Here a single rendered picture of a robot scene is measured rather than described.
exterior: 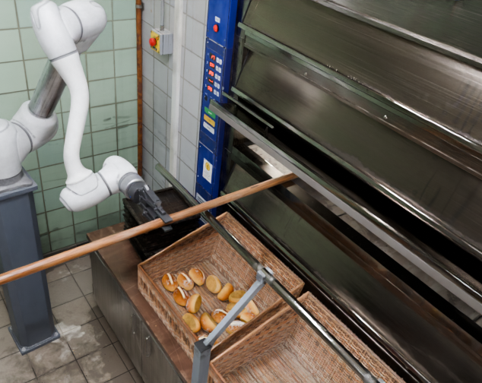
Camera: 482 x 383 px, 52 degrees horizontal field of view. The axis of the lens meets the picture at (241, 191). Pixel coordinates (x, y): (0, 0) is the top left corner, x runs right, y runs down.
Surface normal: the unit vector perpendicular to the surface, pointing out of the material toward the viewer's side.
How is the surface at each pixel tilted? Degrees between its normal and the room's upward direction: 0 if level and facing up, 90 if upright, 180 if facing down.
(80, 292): 0
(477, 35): 90
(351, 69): 70
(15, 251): 90
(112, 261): 0
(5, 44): 90
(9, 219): 90
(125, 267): 0
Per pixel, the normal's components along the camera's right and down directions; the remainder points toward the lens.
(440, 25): -0.81, 0.26
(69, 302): 0.11, -0.82
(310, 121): -0.72, -0.04
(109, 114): 0.59, 0.52
